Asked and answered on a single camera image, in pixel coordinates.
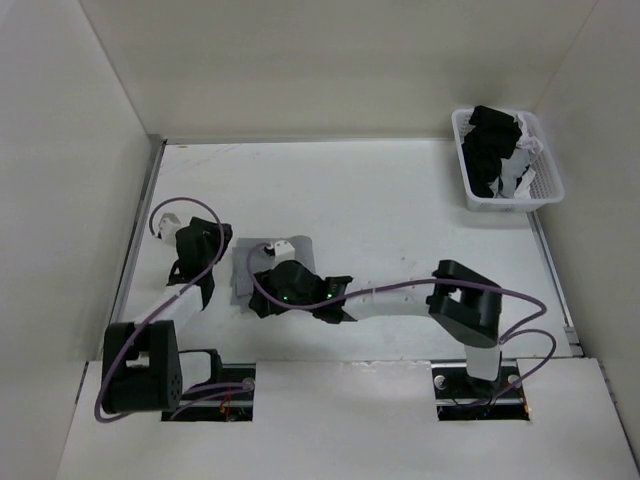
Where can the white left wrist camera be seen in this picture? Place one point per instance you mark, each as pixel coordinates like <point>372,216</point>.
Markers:
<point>167,228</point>

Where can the white tank top in basket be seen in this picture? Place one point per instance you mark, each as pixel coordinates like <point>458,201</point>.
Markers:
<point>517,175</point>

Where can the grey tank top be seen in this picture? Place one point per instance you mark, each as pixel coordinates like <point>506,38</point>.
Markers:
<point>242,288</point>

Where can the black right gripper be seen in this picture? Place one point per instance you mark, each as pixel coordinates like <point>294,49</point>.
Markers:
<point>263,278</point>

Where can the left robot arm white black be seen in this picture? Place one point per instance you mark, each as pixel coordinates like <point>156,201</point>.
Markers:
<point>141,367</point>

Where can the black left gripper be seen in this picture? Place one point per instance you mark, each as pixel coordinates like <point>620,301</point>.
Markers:
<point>212,232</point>

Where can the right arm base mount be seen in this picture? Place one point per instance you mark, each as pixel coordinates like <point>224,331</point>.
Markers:
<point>460,397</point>

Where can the white perforated plastic basket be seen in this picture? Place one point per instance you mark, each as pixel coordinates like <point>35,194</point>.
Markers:
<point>544,187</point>

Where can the black tank top in basket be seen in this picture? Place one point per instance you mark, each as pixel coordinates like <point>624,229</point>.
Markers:
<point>493,137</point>

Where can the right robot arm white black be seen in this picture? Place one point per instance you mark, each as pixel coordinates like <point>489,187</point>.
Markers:
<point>462,302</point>

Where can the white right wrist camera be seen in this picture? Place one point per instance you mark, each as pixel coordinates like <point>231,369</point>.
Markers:
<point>280,250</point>

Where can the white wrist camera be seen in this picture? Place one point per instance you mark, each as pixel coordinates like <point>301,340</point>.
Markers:
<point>280,250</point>
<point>167,228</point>

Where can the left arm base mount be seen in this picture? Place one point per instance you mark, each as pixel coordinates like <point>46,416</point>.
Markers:
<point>231,398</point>

